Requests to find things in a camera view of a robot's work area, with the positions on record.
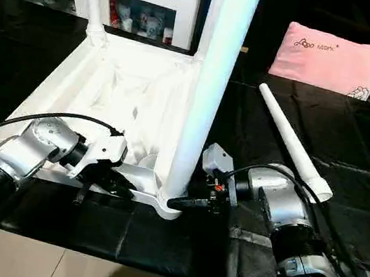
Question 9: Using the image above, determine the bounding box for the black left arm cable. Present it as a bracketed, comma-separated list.
[0, 102, 125, 174]

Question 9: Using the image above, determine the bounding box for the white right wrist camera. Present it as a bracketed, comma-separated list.
[198, 141, 238, 181]

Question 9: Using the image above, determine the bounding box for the pink pillow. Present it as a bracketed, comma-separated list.
[266, 19, 370, 102]

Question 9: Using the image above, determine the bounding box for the white plastic table top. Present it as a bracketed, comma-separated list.
[0, 8, 212, 222]

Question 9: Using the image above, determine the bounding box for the black work mat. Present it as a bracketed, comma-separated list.
[0, 0, 370, 277]

